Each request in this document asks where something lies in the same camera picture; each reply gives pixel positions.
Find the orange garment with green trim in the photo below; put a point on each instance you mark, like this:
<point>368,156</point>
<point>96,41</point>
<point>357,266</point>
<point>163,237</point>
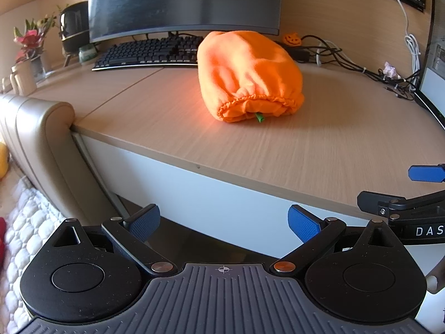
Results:
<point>243,69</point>

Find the black computer monitor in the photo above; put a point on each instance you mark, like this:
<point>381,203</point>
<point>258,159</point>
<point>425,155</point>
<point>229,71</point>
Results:
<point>173,1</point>

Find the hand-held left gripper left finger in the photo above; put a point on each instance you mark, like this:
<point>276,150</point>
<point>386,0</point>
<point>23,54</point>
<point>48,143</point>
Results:
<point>144,223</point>

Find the small green jar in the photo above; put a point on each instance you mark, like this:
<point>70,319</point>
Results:
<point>87,54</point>

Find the crumpled white tissue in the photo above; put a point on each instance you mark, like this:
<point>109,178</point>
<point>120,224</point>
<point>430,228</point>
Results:
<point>390,70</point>

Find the round black speaker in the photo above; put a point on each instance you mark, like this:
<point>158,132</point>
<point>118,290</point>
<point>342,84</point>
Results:
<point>74,28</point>

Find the black hub box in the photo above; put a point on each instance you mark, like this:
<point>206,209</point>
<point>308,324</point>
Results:
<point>299,54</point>

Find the beige ceramic mug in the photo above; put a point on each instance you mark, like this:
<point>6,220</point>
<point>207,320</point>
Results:
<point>24,78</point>

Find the bunch of flowers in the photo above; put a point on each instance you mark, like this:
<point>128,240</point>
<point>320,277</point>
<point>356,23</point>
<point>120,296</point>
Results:
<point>31,40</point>

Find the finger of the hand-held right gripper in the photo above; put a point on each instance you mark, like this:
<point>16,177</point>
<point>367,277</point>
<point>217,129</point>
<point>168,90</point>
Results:
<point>426,173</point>
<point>375,200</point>

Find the red plush toy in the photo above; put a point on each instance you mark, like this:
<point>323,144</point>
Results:
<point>2,240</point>

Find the small orange pumpkin decoration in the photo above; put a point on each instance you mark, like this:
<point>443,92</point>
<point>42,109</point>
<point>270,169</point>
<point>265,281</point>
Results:
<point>291,39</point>

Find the beige padded headboard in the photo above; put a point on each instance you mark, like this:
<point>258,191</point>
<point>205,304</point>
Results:
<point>41,139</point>

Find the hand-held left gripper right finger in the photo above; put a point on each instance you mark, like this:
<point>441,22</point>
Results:
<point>302,225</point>

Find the yellow plush toy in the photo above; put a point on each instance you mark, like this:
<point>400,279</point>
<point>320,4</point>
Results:
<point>3,161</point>

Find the white quilted blanket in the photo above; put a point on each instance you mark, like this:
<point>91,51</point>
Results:
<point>24,226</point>

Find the black keyboard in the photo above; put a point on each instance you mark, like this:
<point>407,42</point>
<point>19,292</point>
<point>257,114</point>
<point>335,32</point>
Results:
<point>139,53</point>

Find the glass vase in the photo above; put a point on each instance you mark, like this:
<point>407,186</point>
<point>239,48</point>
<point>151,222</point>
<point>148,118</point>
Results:
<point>40,66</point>

